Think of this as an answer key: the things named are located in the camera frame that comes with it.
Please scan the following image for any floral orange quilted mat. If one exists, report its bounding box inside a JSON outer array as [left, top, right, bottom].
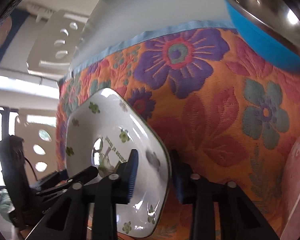
[[57, 22, 300, 233]]

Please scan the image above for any pink bow bowl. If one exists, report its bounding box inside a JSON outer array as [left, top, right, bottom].
[[280, 137, 300, 239]]

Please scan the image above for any blue orange wall hanging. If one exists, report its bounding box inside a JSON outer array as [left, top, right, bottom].
[[0, 9, 30, 62]]

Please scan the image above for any blue steel bowl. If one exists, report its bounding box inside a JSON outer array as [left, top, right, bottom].
[[225, 0, 300, 73]]

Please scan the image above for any square forest plate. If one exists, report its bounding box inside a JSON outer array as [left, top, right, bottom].
[[65, 88, 171, 238]]

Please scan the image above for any person's left hand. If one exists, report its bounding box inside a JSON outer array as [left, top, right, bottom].
[[0, 189, 14, 223]]

